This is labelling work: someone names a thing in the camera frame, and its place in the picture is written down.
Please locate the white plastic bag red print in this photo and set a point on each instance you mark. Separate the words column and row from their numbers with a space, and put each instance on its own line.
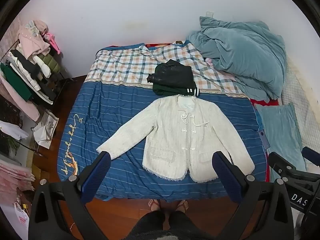
column 21, row 220

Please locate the teal duvet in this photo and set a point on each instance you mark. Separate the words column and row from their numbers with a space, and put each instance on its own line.
column 240, row 55

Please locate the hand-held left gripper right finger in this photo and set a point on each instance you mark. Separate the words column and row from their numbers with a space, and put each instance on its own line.
column 226, row 177

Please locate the teal pillow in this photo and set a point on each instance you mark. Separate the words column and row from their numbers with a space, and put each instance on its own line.
column 277, row 130

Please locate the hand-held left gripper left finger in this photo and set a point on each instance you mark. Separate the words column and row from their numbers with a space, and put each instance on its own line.
column 96, row 177

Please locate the person's leg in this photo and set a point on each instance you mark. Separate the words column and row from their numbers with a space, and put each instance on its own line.
column 152, row 223
column 182, row 223

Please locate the person's left leg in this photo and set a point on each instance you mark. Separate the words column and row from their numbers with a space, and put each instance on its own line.
column 152, row 223

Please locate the pink clothes hanger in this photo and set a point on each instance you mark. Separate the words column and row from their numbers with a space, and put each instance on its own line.
column 53, row 42

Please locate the stack of pink folded cloth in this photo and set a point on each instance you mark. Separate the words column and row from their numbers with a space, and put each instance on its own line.
column 15, row 175

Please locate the green garment with striped cuffs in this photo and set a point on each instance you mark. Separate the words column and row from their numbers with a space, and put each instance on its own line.
column 162, row 90

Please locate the plaid blanket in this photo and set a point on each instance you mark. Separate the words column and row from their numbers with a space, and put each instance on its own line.
column 120, row 65

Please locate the white tweed jacket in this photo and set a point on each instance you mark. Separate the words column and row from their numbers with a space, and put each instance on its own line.
column 170, row 135

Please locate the person's left foot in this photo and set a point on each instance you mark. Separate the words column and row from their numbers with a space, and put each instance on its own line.
column 153, row 205

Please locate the person's foot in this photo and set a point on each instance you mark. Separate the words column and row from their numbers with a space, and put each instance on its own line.
column 153, row 205
column 182, row 205

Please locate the person's right foot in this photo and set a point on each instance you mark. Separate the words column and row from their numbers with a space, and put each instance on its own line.
column 182, row 205

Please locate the white cloth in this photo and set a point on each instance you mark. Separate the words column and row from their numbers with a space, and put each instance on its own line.
column 12, row 130

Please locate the black clothes rack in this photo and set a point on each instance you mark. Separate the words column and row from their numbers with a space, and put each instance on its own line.
column 61, row 82

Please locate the person's right leg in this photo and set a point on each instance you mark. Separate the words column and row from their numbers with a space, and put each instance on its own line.
column 182, row 223

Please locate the white embroidered bag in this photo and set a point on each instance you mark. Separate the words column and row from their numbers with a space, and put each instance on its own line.
column 46, row 130

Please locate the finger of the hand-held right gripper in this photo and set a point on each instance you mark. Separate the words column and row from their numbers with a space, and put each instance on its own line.
column 280, row 163
column 311, row 153

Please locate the row of hanging clothes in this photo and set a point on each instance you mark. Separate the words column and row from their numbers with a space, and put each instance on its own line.
column 30, row 62

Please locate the black leather jacket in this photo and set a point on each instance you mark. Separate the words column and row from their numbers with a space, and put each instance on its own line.
column 172, row 75

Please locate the white wall socket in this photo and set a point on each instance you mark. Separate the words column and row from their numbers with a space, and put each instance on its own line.
column 210, row 14

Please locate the white quilted mattress pad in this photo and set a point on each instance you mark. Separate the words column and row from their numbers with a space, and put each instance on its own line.
column 295, row 90

